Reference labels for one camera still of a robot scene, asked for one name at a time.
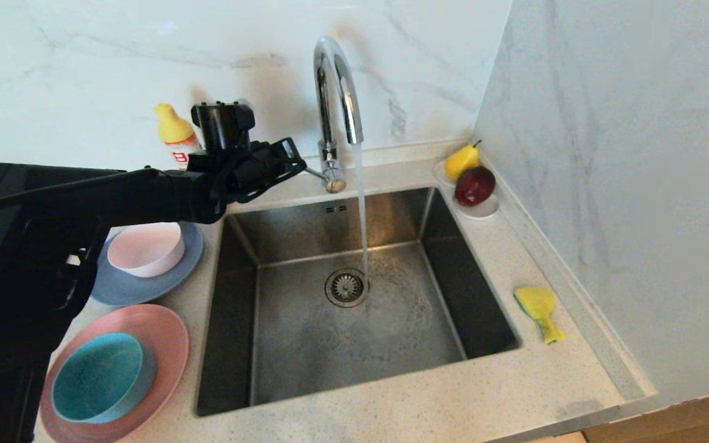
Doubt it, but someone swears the chrome gooseneck faucet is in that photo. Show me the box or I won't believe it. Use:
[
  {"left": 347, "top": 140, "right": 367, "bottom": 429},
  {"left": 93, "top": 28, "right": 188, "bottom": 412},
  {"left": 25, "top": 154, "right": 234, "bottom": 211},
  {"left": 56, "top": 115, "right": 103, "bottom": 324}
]
[{"left": 301, "top": 36, "right": 365, "bottom": 194}]

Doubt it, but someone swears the yellow-capped orange dish soap bottle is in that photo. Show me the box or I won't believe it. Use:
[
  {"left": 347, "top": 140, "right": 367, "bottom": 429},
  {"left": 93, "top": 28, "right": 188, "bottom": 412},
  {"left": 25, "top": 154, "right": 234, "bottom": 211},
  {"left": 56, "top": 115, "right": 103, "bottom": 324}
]
[{"left": 154, "top": 102, "right": 205, "bottom": 170}]

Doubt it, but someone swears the stainless steel sink basin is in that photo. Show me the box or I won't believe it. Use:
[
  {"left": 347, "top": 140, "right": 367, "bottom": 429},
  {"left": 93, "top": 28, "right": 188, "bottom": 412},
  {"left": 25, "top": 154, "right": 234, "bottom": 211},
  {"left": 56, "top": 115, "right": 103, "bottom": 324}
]
[{"left": 196, "top": 186, "right": 523, "bottom": 417}]

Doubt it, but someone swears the yellow fish-shaped sponge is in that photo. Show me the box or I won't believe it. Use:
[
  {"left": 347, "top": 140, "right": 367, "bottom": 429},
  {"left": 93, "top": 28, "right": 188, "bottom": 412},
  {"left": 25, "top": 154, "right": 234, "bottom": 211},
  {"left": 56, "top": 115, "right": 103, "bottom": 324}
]
[{"left": 513, "top": 286, "right": 566, "bottom": 345}]

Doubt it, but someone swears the pale pink bowl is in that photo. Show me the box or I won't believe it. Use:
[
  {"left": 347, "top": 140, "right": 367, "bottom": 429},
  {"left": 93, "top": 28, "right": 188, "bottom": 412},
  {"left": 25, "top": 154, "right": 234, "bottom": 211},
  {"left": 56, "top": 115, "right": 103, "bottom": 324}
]
[{"left": 106, "top": 222, "right": 186, "bottom": 278}]

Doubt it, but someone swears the blue-grey plate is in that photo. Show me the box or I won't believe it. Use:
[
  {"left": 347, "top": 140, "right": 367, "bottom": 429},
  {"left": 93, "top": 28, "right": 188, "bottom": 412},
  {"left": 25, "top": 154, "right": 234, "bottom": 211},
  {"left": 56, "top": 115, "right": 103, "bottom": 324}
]
[{"left": 90, "top": 221, "right": 204, "bottom": 307}]

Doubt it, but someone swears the round metal drain strainer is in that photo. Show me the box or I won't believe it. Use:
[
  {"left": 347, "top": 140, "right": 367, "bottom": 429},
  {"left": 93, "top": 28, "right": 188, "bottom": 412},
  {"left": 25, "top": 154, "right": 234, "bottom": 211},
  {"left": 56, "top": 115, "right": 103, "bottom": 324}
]
[{"left": 324, "top": 268, "right": 369, "bottom": 308}]

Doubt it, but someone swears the yellow pear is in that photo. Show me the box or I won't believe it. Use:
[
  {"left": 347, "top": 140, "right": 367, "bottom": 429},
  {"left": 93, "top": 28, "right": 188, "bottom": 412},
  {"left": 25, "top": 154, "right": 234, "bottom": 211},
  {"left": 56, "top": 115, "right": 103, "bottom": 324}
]
[{"left": 444, "top": 140, "right": 483, "bottom": 182}]

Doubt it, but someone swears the pink plate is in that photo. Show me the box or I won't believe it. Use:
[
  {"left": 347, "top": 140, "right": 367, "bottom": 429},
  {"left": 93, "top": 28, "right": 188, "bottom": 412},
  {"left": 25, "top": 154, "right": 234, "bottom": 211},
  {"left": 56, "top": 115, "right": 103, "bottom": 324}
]
[{"left": 39, "top": 304, "right": 190, "bottom": 443}]

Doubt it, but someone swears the dark red apple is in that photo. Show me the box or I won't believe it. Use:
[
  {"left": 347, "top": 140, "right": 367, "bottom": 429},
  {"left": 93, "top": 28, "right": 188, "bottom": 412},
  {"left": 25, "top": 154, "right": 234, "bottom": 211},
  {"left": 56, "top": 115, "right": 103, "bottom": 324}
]
[{"left": 454, "top": 166, "right": 497, "bottom": 207}]

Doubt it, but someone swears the small white dish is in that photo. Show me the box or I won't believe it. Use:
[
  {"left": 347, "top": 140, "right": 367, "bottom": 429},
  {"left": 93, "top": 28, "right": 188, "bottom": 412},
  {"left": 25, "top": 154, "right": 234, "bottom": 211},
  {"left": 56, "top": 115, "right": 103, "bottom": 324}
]
[{"left": 433, "top": 160, "right": 500, "bottom": 220}]

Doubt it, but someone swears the teal bowl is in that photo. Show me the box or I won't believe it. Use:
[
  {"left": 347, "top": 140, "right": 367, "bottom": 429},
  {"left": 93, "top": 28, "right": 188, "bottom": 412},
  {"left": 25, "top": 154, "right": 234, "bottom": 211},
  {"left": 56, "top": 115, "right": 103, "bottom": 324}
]
[{"left": 51, "top": 333, "right": 157, "bottom": 424}]

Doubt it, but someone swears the light wooden cabinet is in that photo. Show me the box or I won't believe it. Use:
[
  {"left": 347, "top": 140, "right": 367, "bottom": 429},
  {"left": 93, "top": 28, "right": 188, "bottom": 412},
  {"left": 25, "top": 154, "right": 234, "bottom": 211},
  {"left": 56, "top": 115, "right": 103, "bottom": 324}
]
[{"left": 582, "top": 385, "right": 709, "bottom": 443}]

